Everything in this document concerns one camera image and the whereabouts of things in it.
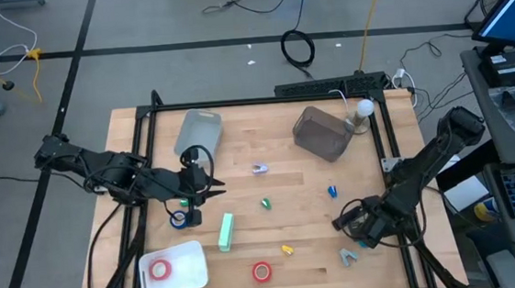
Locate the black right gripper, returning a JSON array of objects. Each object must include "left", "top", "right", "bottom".
[{"left": 347, "top": 194, "right": 398, "bottom": 251}]

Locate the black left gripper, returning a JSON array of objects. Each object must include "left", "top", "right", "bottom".
[{"left": 176, "top": 154, "right": 230, "bottom": 229}]

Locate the black stapler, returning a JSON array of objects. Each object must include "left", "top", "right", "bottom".
[{"left": 330, "top": 208, "right": 362, "bottom": 233}]

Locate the mint green stapler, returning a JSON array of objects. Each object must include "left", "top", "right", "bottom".
[{"left": 215, "top": 211, "right": 239, "bottom": 254}]

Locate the light blue staple remover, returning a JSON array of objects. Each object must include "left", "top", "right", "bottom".
[{"left": 339, "top": 247, "right": 359, "bottom": 268}]

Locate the dark blue tape roll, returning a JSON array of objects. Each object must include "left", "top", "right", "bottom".
[{"left": 168, "top": 208, "right": 191, "bottom": 231}]

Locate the red tape roll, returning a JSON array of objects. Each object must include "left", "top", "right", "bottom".
[{"left": 251, "top": 260, "right": 274, "bottom": 284}]

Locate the pink tape roll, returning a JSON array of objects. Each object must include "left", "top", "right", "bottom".
[{"left": 148, "top": 258, "right": 174, "bottom": 283}]

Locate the purple white staple remover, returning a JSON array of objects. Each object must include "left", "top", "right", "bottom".
[{"left": 251, "top": 160, "right": 271, "bottom": 177}]

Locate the yellow tape roll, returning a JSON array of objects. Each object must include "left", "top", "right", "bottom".
[{"left": 473, "top": 198, "right": 499, "bottom": 224}]

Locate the light grey plastic bin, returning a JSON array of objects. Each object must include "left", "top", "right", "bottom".
[{"left": 170, "top": 105, "right": 227, "bottom": 170}]

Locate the white plastic bin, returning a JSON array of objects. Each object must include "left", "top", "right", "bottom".
[{"left": 136, "top": 238, "right": 211, "bottom": 288}]

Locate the white notepad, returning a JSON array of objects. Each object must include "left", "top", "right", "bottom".
[{"left": 442, "top": 173, "right": 493, "bottom": 215}]

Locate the white paper sheet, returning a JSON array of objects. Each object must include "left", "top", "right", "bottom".
[{"left": 440, "top": 153, "right": 464, "bottom": 174}]

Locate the brass lamp socket base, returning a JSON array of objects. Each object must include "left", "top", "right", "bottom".
[{"left": 344, "top": 108, "right": 372, "bottom": 137}]

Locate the dark translucent plastic bin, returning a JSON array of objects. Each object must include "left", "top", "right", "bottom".
[{"left": 290, "top": 103, "right": 356, "bottom": 166}]

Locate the white light bulb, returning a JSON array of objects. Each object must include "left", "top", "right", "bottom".
[{"left": 354, "top": 97, "right": 376, "bottom": 119}]

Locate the grey desk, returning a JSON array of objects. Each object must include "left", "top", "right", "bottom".
[{"left": 459, "top": 43, "right": 515, "bottom": 288}]

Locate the black perforated box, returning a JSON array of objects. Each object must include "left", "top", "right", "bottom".
[{"left": 273, "top": 71, "right": 388, "bottom": 101}]

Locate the white power adapter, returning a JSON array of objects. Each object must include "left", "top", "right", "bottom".
[{"left": 389, "top": 66, "right": 420, "bottom": 111}]

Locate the black mini computer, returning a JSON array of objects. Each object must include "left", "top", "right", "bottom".
[{"left": 477, "top": 50, "right": 515, "bottom": 90}]

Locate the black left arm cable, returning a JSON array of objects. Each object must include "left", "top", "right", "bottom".
[{"left": 177, "top": 142, "right": 218, "bottom": 202}]

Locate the black metal table frame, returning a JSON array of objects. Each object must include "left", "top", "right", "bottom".
[{"left": 69, "top": 66, "right": 467, "bottom": 288}]

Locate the white lamp cord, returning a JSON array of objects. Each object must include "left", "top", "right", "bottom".
[{"left": 328, "top": 87, "right": 351, "bottom": 112}]

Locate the black looped cable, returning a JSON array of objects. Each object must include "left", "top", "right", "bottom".
[{"left": 80, "top": 201, "right": 131, "bottom": 288}]

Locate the coiled black cable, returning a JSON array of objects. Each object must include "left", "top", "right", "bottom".
[{"left": 276, "top": 0, "right": 319, "bottom": 81}]

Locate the tangled black cable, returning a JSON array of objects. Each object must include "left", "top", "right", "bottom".
[{"left": 397, "top": 29, "right": 482, "bottom": 127}]

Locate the black power cable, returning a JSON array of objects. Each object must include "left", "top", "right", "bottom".
[{"left": 0, "top": 167, "right": 95, "bottom": 229}]

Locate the long yellow hanging cable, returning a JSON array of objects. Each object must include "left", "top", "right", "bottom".
[{"left": 353, "top": 0, "right": 396, "bottom": 73}]

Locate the orange yellow cord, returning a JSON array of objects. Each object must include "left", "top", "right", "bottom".
[{"left": 27, "top": 48, "right": 47, "bottom": 105}]

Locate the white floor cable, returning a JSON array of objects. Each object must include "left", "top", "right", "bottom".
[{"left": 0, "top": 0, "right": 42, "bottom": 77}]

